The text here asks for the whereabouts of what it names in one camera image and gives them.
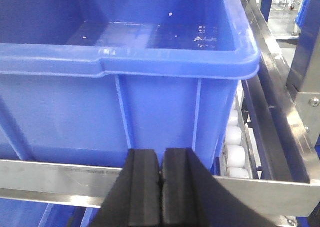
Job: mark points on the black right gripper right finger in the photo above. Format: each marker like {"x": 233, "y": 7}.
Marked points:
{"x": 192, "y": 197}

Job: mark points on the blue bin upper right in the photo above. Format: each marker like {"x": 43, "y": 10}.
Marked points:
{"x": 84, "y": 81}

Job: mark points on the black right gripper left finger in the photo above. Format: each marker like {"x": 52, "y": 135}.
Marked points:
{"x": 134, "y": 200}

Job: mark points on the white rollers right side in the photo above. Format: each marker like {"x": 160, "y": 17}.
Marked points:
{"x": 234, "y": 152}

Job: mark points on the steel side rail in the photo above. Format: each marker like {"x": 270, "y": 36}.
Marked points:
{"x": 279, "y": 130}

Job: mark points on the blue bin below right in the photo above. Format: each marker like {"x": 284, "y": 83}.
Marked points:
{"x": 15, "y": 213}

